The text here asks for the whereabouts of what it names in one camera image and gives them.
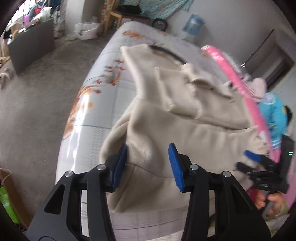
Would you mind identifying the cream zip-up sweatshirt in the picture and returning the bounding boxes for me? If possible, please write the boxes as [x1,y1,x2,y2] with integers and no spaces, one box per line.
[99,44,268,213]

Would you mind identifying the black clothes on chair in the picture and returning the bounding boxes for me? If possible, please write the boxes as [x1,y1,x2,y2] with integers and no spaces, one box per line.
[117,4,142,15]

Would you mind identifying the person right hand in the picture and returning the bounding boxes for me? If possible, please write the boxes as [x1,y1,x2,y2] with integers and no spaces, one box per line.
[255,190,288,219]

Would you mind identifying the turquoise child garment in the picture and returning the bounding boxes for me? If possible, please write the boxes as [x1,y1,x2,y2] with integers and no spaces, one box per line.
[258,92,287,150]

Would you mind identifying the brown paper bag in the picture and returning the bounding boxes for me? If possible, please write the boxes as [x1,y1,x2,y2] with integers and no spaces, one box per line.
[1,168,33,230]

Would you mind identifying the pink floral fleece blanket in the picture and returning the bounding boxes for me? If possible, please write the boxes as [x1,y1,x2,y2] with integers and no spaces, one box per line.
[201,45,281,162]

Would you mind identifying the floral white bed sheet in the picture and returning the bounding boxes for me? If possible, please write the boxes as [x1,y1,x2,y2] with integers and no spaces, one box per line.
[56,21,228,240]

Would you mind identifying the blue plastic bag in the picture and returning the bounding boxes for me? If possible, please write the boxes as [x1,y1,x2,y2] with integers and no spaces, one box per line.
[182,14,206,42]

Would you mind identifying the black round fan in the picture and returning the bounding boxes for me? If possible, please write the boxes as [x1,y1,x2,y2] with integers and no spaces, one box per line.
[152,18,168,32]

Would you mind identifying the dark grey cabinet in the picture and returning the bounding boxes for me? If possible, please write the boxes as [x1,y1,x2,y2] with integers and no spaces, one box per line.
[8,19,55,74]

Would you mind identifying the teal patterned hanging cloth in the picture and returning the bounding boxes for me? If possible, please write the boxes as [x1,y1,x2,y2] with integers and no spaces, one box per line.
[120,0,194,19]

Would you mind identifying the white plastic bag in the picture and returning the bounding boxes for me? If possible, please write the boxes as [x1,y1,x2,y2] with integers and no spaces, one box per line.
[74,22,101,40]

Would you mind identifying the wooden chair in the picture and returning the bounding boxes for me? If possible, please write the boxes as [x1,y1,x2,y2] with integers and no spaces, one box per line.
[101,1,151,36]

